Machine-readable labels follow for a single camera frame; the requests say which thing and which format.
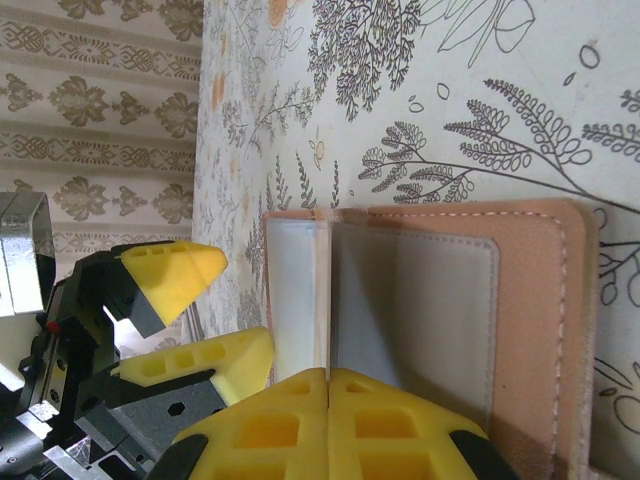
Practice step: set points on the floral printed tablecloth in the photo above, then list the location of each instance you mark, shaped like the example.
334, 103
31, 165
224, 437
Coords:
450, 65

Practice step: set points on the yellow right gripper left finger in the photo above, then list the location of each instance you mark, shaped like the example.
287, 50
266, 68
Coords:
265, 430

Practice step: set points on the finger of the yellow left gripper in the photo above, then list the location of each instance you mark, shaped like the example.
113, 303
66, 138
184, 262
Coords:
235, 360
175, 280

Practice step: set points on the pink leather card holder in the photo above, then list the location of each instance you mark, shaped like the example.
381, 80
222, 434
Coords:
530, 300

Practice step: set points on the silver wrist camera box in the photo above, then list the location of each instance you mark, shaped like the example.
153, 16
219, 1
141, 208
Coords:
20, 260

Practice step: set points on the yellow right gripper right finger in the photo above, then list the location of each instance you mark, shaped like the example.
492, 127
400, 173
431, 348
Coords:
390, 430

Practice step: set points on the beige credit card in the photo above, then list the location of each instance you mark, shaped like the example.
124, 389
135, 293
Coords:
322, 300

